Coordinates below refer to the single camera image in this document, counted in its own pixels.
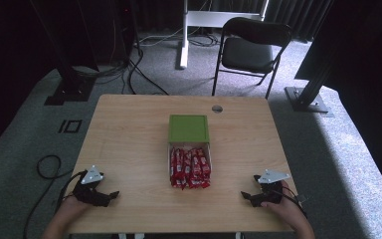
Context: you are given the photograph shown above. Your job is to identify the person's left hand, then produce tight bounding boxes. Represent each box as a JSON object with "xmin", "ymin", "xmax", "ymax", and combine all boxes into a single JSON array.
[{"xmin": 58, "ymin": 194, "xmax": 95, "ymax": 223}]

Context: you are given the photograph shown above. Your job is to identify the black folding chair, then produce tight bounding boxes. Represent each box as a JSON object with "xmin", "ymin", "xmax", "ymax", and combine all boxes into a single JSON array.
[{"xmin": 211, "ymin": 17, "xmax": 293, "ymax": 101}]

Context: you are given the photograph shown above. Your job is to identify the clear plastic container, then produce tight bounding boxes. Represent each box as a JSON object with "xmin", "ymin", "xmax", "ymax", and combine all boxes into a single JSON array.
[{"xmin": 166, "ymin": 141, "xmax": 213, "ymax": 187}]

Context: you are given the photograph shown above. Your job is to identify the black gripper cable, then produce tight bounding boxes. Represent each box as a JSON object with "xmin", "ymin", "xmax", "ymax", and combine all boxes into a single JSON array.
[
  {"xmin": 280, "ymin": 185, "xmax": 310, "ymax": 220},
  {"xmin": 22, "ymin": 154, "xmax": 88, "ymax": 239}
]

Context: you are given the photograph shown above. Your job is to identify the dark curtain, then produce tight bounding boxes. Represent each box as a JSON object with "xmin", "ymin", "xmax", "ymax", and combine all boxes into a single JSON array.
[{"xmin": 265, "ymin": 0, "xmax": 333, "ymax": 43}]

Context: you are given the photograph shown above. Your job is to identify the white floor cable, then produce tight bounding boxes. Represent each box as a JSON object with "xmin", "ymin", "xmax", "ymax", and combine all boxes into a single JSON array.
[{"xmin": 138, "ymin": 26, "xmax": 184, "ymax": 48}]

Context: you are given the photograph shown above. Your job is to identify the white desk frame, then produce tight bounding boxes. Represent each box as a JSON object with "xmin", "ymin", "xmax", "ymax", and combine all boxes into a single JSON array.
[{"xmin": 178, "ymin": 0, "xmax": 271, "ymax": 70}]

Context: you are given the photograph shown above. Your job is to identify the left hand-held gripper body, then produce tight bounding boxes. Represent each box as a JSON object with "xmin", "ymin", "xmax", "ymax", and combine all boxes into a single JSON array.
[{"xmin": 72, "ymin": 164, "xmax": 111, "ymax": 208}]

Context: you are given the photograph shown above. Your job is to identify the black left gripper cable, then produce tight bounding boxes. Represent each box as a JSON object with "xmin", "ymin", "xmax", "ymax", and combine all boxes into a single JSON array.
[{"xmin": 22, "ymin": 154, "xmax": 88, "ymax": 239}]

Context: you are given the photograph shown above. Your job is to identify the black metal stand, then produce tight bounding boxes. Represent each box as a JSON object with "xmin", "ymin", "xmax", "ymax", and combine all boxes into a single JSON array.
[
  {"xmin": 29, "ymin": 0, "xmax": 97, "ymax": 107},
  {"xmin": 284, "ymin": 0, "xmax": 335, "ymax": 115}
]

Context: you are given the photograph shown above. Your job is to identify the person's right hand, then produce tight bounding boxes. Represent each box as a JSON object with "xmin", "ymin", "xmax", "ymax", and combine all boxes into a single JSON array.
[{"xmin": 260, "ymin": 179, "xmax": 305, "ymax": 227}]

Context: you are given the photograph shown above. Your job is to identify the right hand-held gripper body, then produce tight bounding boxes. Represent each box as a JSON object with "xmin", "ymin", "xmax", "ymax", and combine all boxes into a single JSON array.
[{"xmin": 253, "ymin": 169, "xmax": 291, "ymax": 205}]

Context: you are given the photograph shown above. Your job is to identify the red snack packet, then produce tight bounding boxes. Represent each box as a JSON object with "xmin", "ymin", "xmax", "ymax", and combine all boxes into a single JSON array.
[
  {"xmin": 169, "ymin": 146, "xmax": 179, "ymax": 187},
  {"xmin": 197, "ymin": 147, "xmax": 212, "ymax": 189},
  {"xmin": 175, "ymin": 147, "xmax": 186, "ymax": 190},
  {"xmin": 182, "ymin": 149, "xmax": 194, "ymax": 189},
  {"xmin": 190, "ymin": 148, "xmax": 204, "ymax": 189}
]

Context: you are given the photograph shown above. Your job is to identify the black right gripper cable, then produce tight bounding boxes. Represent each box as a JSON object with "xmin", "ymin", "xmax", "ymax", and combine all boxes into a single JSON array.
[{"xmin": 280, "ymin": 185, "xmax": 310, "ymax": 220}]

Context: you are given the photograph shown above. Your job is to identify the green box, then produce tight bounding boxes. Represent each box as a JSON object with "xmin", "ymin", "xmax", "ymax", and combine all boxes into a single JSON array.
[{"xmin": 167, "ymin": 114, "xmax": 211, "ymax": 144}]

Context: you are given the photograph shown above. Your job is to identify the black floor cables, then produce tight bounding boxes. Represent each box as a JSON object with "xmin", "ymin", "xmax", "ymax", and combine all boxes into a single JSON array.
[{"xmin": 73, "ymin": 19, "xmax": 171, "ymax": 97}]

